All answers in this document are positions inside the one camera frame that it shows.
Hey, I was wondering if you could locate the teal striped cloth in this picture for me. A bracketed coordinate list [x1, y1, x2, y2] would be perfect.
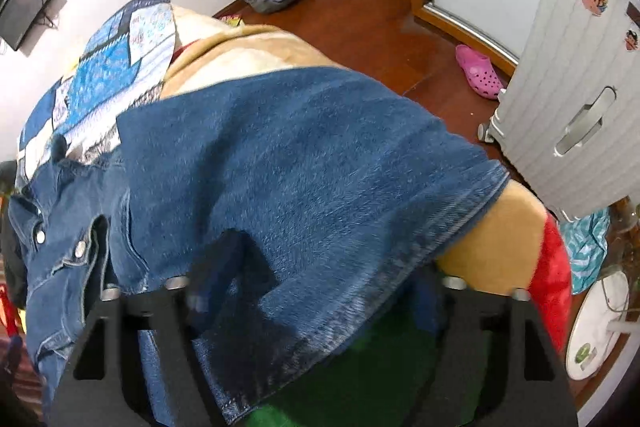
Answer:
[559, 207, 612, 296]

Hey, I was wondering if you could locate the dark cloth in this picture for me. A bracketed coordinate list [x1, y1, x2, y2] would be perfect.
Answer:
[0, 159, 29, 309]

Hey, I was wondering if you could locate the blue patchwork printed blanket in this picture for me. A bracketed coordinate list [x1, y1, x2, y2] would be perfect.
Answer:
[17, 0, 177, 168]

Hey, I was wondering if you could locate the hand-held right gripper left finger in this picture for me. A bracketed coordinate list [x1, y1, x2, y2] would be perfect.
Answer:
[47, 229, 279, 427]

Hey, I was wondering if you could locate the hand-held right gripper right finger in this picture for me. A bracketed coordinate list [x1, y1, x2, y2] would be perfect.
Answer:
[400, 276, 579, 427]

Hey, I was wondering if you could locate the blue denim jacket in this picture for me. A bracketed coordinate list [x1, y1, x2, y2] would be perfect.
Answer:
[7, 67, 512, 427]

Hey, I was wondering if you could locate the white round fan base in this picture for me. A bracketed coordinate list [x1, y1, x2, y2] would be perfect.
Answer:
[565, 269, 632, 381]

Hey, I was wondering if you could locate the beige red green plush blanket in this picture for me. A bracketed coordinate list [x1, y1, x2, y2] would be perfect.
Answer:
[160, 7, 574, 427]

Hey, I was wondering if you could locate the white ribbed suitcase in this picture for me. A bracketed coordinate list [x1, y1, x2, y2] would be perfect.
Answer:
[477, 0, 640, 224]

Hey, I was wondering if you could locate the pink clog shoe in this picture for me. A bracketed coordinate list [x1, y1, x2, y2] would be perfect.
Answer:
[454, 45, 507, 100]

